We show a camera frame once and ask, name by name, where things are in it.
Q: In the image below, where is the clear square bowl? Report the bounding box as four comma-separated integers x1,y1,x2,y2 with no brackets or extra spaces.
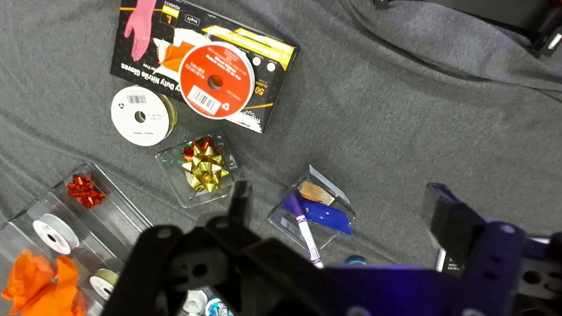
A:
154,132,238,209

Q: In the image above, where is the red ribbon spool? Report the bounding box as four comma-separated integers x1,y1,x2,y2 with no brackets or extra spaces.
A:
178,42,254,120

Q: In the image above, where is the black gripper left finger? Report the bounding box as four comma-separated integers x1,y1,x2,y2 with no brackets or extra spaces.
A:
227,181,252,227

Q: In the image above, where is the clear compartment organizer tray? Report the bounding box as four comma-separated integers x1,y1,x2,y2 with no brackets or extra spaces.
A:
0,163,150,316

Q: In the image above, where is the purple white marker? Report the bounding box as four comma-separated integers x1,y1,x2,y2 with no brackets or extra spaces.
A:
285,193,322,269

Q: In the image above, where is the orange tissue paper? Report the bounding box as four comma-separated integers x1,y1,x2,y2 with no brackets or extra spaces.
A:
1,249,85,316

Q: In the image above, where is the white thread spool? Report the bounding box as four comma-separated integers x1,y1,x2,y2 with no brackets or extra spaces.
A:
31,214,78,255

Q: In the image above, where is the small red bow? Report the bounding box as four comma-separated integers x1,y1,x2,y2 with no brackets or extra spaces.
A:
66,174,105,209

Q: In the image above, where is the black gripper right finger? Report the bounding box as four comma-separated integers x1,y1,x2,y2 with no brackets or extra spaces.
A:
421,183,486,271

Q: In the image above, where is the gold and red bow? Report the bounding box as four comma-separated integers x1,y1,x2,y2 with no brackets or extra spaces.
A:
180,137,229,193

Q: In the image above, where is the cream tape roll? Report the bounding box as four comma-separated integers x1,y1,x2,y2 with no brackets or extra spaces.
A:
89,269,117,300

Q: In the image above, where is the white ribbon spool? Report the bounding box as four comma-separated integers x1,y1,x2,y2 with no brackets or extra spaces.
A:
110,86,177,148

